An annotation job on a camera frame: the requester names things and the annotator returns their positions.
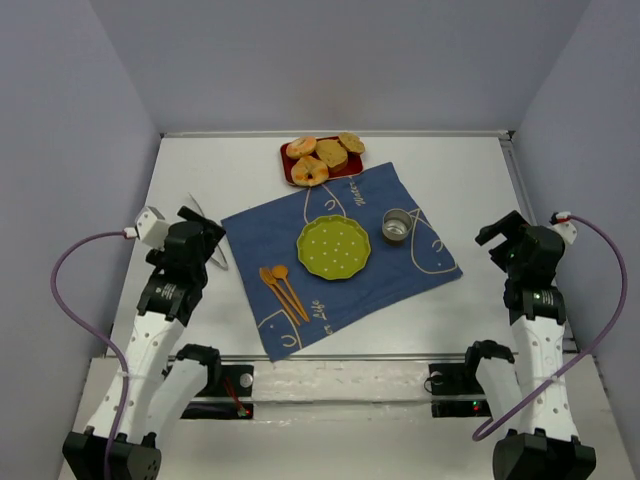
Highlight metal tongs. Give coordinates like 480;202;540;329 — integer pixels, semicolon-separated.
188;193;229;271

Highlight orange speckled bagel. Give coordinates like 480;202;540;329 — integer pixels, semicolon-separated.
291;156;329;187

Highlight seeded oval bread slice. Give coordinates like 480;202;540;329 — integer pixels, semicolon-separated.
338;132;366;155

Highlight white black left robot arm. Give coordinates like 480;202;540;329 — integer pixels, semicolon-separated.
60;206;225;479

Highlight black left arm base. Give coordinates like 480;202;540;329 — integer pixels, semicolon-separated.
181;364;254;421

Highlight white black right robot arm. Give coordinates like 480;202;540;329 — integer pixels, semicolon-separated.
465;211;597;479

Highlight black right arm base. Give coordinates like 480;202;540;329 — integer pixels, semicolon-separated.
423;362;491;419

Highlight brown bread loaf slice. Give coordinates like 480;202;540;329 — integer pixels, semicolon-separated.
315;139;348;173

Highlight orange wooden fork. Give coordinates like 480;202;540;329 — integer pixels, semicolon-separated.
259;267;301;326

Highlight orange wooden spoon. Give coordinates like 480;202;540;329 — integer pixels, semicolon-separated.
271;265;310;323

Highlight metal cup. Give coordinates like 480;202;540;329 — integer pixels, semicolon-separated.
382;208;413;246

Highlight blue cloth placemat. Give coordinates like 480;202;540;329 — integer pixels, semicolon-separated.
222;162;463;361

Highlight green dotted plate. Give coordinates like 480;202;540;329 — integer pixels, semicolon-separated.
296;215;372;281

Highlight glazed bagel top left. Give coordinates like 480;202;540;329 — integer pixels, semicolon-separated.
285;136;317;160

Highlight red rectangular tray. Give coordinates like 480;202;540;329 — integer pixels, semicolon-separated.
281;136;363;187

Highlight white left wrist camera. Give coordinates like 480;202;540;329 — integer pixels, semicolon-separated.
135;206;169;250

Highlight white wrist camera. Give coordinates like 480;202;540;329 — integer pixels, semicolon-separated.
549;211;578;245
135;206;169;250

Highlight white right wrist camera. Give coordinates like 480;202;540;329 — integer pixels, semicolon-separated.
549;211;578;245

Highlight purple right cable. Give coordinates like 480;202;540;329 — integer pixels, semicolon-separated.
471;214;628;442

